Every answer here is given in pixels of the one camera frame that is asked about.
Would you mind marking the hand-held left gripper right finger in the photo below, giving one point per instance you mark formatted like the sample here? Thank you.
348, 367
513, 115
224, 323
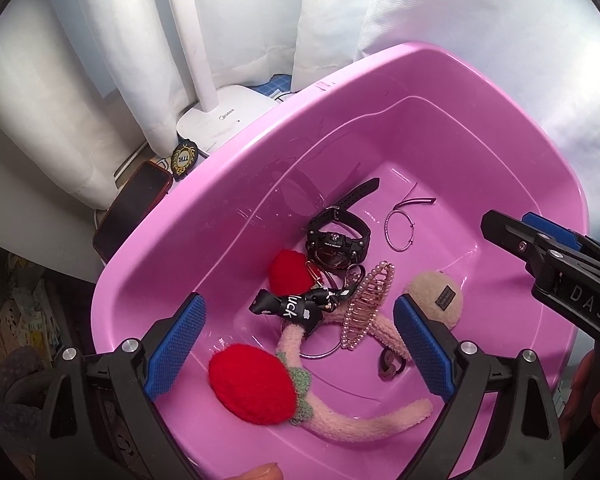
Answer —
422, 350

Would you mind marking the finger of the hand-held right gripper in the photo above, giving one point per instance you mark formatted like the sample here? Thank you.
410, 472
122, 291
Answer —
515, 240
550, 227

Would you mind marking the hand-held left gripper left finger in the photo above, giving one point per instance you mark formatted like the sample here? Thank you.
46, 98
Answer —
175, 345

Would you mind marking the beige plush hair clip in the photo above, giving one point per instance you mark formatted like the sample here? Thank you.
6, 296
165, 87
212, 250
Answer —
430, 295

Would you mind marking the pearl hair claw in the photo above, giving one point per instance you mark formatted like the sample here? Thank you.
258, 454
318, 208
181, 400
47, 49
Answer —
365, 305

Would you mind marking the pink strawberry plush headband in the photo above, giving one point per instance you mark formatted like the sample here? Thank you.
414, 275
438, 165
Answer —
252, 385

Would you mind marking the pink plastic basin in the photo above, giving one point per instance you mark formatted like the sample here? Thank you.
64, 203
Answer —
430, 135

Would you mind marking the black wrist watch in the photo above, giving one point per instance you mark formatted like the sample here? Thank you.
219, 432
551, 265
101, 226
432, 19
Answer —
337, 245

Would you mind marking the person's right hand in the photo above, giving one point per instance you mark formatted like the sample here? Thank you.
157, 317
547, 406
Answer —
582, 385

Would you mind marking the person's left hand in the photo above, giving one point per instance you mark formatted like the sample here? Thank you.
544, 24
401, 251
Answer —
260, 472

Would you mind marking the smartphone with red case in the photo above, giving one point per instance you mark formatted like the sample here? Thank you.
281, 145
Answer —
130, 210

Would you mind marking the pile of printed papers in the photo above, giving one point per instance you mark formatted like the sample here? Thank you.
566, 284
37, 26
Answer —
30, 310

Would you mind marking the black gold embroidered badge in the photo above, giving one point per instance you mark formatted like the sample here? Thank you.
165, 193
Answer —
182, 157

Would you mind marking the white desk lamp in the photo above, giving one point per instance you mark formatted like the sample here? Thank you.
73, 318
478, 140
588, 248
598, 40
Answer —
215, 110

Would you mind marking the blue cutting mat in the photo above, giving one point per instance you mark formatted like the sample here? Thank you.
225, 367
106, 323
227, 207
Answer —
277, 85

